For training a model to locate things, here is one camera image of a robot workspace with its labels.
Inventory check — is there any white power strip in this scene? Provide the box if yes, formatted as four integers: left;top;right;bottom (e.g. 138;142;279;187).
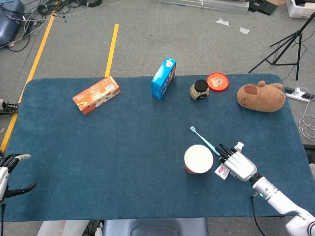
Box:
284;87;315;103

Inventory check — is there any aluminium profile bar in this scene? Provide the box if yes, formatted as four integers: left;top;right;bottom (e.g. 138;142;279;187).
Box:
158;0;249;15

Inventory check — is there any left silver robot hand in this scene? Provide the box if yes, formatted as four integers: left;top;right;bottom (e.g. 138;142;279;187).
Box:
0;154;37;204

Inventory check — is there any black tripod stand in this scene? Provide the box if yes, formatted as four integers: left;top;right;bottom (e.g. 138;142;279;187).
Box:
248;11;315;81

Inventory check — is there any red round lid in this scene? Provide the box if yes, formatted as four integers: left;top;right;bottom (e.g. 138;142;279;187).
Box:
206;71;230;92

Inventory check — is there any black foam piece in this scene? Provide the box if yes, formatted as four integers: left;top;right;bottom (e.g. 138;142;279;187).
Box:
248;0;279;16

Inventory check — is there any blue table mat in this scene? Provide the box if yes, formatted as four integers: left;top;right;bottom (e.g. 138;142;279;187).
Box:
0;73;311;223

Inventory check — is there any orange snack box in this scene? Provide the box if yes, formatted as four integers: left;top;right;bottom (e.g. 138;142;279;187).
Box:
72;75;122;116

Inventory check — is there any short yellow floor tape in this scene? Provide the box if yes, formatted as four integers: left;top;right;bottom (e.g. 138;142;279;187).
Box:
104;24;120;78

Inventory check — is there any long yellow floor tape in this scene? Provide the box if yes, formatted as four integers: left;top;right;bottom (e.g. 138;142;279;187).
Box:
0;14;55;153

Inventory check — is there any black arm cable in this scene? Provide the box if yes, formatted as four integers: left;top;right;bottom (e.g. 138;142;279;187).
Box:
250;195;268;236

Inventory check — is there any white pink toothpaste tube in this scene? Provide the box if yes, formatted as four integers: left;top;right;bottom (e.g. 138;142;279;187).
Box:
214;142;245;180

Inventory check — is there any brown capybara plush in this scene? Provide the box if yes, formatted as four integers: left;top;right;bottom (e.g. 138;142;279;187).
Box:
236;80;287;113

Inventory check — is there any glass jar black lid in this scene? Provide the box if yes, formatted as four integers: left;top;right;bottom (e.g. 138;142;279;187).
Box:
189;79;210;101

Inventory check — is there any light blue toothbrush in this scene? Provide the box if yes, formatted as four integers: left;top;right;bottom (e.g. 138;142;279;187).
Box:
189;126;221;156

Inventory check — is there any white power cable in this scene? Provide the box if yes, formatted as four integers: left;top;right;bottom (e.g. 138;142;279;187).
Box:
298;87;315;142

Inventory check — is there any white storage box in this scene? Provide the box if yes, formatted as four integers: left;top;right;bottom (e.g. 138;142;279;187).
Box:
286;0;315;19

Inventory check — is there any dark blue rounded housing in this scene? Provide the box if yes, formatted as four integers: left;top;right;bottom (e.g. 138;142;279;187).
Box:
0;0;25;47

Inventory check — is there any blue snack box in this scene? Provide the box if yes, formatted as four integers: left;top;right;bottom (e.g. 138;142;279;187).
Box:
151;57;177;100

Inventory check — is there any red paper cup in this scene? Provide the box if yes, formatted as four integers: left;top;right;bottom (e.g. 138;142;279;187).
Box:
184;144;214;175

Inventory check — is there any black cable tangle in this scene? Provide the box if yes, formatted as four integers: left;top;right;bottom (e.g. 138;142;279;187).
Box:
24;0;103;16

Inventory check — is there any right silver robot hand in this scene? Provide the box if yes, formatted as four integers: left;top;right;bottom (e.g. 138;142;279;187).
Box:
215;144;258;182

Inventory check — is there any black sneaker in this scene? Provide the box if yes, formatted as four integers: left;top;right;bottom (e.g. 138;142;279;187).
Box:
0;99;20;116

